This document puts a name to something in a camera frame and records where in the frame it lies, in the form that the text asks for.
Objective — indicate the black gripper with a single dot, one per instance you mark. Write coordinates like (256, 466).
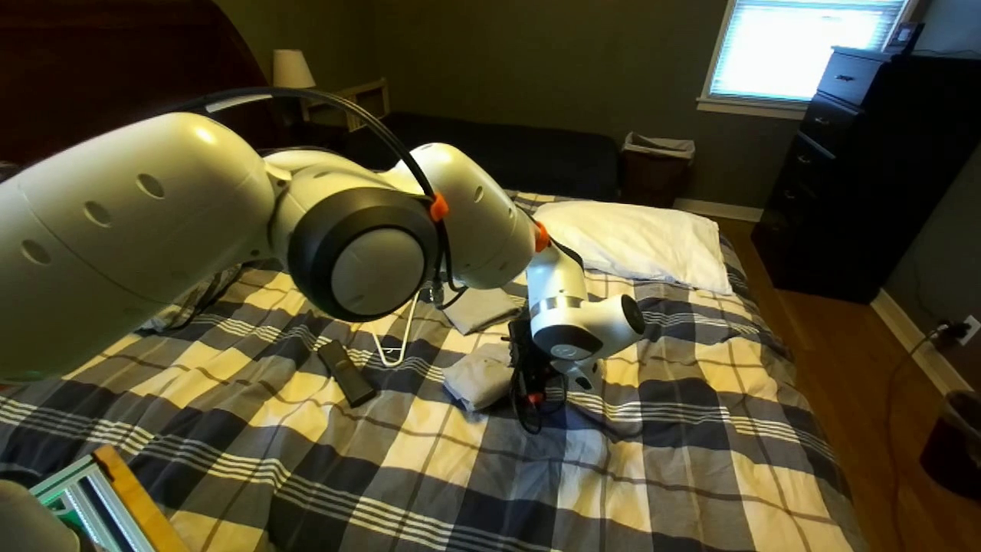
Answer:
(533, 354)

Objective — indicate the light grey cloth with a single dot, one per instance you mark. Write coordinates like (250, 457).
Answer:
(480, 382)

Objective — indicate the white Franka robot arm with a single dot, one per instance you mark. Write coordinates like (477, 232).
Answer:
(134, 225)

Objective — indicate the plaid bed comforter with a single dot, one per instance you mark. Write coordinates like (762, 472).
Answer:
(614, 460)

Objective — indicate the white pillow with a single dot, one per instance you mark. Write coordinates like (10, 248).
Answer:
(646, 244)

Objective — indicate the dark box with papers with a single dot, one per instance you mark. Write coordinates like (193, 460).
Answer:
(658, 164)

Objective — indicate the wooden nightstand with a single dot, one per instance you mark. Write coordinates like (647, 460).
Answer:
(354, 99)

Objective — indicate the black dresser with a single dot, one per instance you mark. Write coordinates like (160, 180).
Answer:
(870, 171)

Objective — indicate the wooden bar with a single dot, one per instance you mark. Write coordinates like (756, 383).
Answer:
(142, 500)

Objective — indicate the table lamp white shade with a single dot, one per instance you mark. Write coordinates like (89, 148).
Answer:
(292, 67)

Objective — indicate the dark bag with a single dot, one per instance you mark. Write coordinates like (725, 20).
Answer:
(954, 449)

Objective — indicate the bright window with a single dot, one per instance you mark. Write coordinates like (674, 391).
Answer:
(793, 48)

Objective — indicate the grey rounded object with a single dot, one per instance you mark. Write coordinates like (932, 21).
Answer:
(27, 523)

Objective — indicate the dark wooden headboard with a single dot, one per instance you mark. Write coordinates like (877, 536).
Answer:
(113, 61)

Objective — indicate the aluminium frame rail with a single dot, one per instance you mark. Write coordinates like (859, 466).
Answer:
(88, 500)

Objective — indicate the small frame on dresser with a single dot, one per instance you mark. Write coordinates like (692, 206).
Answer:
(902, 38)

